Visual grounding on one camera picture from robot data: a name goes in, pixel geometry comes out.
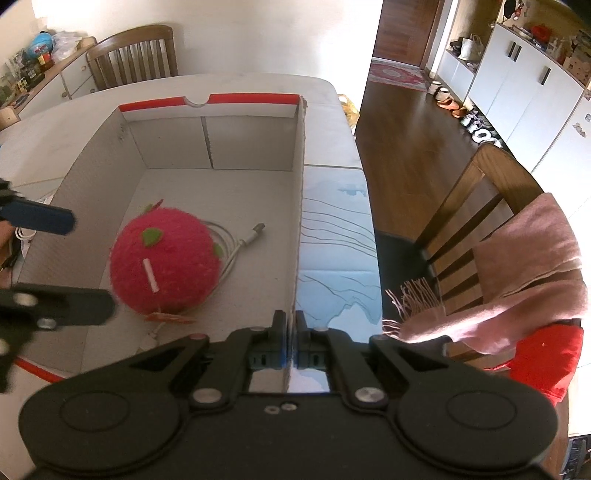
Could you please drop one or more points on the white two-door cabinet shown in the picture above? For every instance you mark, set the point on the white two-door cabinet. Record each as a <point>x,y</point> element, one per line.
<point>517,106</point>

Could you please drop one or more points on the red patterned rug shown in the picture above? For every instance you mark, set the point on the red patterned rug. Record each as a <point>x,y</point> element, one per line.
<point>397,76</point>

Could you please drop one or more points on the yellow bag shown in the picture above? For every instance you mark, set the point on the yellow bag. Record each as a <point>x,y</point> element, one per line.
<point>348,110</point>

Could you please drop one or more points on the white cardboard box red trim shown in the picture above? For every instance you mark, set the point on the white cardboard box red trim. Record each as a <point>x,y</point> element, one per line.
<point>258,286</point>

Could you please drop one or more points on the red cloth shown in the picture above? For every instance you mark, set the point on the red cloth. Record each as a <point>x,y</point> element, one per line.
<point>549,360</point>

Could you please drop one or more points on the row of shoes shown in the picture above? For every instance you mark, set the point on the row of shoes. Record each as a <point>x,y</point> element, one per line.
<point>480,131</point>

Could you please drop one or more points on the blue printed table mat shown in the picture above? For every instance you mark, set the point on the blue printed table mat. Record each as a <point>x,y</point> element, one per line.
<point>332,286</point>

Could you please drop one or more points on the clear plastic bag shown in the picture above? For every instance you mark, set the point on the clear plastic bag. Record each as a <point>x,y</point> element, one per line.
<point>67,44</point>

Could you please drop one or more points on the light wooden slat chair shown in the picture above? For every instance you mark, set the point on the light wooden slat chair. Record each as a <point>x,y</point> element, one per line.
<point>138,37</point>

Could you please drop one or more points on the pink fringed scarf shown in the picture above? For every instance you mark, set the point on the pink fringed scarf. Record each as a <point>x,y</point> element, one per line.
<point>531,258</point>

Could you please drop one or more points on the dark wooden slat chair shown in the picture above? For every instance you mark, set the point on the dark wooden slat chair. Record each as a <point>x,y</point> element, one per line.
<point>489,161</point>

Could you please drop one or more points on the white tote bag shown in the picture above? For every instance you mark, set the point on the white tote bag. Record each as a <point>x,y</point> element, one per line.
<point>471,48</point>

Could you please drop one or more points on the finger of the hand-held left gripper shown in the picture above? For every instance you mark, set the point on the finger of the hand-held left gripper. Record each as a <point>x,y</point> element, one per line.
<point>41,220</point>
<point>69,307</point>

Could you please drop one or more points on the blue round toy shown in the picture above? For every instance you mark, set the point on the blue round toy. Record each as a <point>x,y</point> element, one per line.
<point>40,46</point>

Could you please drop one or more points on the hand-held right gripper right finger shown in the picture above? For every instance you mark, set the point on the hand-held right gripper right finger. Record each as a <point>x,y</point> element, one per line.
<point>299,350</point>

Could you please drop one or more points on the white stickered cabinet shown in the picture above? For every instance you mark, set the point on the white stickered cabinet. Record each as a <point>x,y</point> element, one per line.
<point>568,175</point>

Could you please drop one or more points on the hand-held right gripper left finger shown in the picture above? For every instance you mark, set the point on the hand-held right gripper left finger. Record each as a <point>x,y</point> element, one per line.
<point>280,350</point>

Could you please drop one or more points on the pink strawberry plush ball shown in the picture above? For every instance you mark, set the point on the pink strawberry plush ball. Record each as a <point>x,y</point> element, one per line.
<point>161,258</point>

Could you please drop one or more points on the low white cabinet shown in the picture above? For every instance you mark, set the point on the low white cabinet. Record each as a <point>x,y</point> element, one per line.
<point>455,74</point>

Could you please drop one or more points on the white wooden sideboard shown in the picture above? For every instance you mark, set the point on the white wooden sideboard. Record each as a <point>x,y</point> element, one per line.
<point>78,74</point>

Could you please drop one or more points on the pile of household clutter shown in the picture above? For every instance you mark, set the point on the pile of household clutter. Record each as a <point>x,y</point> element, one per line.
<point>542,34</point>

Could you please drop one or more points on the brown wooden door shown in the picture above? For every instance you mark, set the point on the brown wooden door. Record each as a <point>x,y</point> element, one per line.
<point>406,32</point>

